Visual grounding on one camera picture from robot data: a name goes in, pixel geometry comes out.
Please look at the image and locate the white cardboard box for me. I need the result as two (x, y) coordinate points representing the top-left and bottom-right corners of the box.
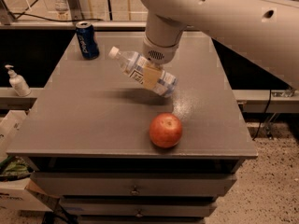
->
(0, 110), (56, 212)

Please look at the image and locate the blue soda can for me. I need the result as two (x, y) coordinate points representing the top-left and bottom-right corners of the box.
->
(76, 21), (100, 60)

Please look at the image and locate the clear water bottle blue label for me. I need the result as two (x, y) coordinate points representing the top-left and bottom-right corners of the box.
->
(108, 47), (178, 98)

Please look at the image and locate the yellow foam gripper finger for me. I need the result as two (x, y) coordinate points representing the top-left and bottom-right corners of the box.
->
(143, 64), (163, 90)

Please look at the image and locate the green bag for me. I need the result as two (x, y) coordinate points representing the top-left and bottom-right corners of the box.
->
(0, 156), (33, 182)

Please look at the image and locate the middle grey drawer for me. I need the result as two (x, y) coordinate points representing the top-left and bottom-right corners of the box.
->
(60, 197), (217, 217)

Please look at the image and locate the grey drawer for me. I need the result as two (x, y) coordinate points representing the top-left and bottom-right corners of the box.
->
(60, 197), (217, 217)
(31, 173), (236, 197)

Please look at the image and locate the white pump dispenser bottle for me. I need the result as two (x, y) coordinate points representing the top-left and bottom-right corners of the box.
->
(5, 64), (31, 97)

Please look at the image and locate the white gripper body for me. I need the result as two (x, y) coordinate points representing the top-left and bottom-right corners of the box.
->
(142, 35), (181, 64)

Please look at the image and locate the grey metal rail frame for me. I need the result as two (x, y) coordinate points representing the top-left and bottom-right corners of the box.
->
(0, 0), (148, 31)

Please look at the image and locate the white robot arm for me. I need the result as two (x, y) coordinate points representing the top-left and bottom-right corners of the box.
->
(140, 0), (299, 89)

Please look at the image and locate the grey drawer cabinet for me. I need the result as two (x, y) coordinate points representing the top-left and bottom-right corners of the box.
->
(8, 32), (257, 224)

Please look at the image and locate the red apple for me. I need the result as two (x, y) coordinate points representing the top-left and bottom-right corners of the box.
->
(149, 113), (182, 148)

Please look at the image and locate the top grey drawer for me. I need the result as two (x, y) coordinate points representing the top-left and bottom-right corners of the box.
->
(31, 173), (236, 197)

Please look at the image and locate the black cable behind table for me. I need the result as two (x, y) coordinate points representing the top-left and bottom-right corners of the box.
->
(8, 0), (104, 23)

